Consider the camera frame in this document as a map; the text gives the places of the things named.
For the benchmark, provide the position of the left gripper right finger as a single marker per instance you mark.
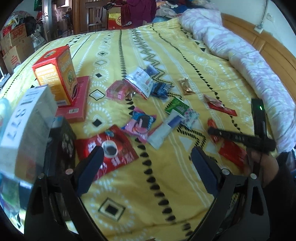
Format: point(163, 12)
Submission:
point(199, 160)

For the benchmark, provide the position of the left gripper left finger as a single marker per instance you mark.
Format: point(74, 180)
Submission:
point(87, 170)

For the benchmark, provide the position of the person's right hand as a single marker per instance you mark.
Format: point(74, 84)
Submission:
point(269, 167)

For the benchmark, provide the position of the long red wafer packet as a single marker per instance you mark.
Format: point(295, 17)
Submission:
point(233, 153)

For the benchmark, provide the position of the dark red coffee packet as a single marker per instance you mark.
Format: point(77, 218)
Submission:
point(118, 150)

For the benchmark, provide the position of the thin red snack stick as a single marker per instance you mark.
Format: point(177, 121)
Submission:
point(222, 109)

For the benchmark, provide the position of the small red snack bar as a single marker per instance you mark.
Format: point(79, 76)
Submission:
point(215, 137)

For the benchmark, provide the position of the teal floral snack packet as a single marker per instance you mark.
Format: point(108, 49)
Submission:
point(190, 117)

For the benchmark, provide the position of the pink red candy packet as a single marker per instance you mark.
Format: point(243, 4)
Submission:
point(213, 101)

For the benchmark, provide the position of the pink floral quilt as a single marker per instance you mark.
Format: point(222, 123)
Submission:
point(208, 26)

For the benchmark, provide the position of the flat red box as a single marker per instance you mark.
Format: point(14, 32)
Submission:
point(76, 112)

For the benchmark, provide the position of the white blue sachet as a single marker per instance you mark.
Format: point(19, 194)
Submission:
point(158, 136)

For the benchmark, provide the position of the white grey carton box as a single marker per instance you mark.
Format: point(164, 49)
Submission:
point(25, 138)

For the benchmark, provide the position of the pink cartoon snack packet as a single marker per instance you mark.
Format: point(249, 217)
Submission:
point(139, 125)

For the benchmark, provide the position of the green snack packet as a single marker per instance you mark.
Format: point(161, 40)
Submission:
point(177, 105)

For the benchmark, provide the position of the wooden headboard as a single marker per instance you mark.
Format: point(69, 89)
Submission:
point(277, 56)

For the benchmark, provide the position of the pink flower snack packet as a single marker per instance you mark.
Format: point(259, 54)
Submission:
point(120, 90)

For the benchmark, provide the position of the yellow patterned bedspread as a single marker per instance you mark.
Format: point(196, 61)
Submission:
point(159, 196)

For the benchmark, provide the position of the gold wrapped candy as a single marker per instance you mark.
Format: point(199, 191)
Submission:
point(185, 86)

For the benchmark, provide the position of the blue candy packet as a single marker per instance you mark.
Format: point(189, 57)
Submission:
point(159, 89)

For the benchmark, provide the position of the green glass snack bowl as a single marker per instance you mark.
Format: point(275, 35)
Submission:
point(5, 114)

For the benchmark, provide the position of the orange red tea box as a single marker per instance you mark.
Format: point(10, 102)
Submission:
point(55, 69)

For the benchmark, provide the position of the white printed sachet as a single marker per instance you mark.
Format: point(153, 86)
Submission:
point(141, 82)

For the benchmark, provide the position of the lower cardboard box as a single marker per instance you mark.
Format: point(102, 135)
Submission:
point(18, 54)

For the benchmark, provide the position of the cardboard box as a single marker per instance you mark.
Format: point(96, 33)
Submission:
point(18, 54)
point(13, 38)

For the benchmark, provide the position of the upper cardboard box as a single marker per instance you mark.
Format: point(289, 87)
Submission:
point(13, 38)

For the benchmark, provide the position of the red yellow gift box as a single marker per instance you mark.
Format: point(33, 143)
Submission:
point(114, 19)

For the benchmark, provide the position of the wooden chair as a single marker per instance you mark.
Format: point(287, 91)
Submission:
point(96, 16)

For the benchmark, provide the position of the dark wooden wardrobe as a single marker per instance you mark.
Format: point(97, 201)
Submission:
point(79, 17)

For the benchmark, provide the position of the maroon garment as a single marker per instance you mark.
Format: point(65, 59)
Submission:
point(137, 12)

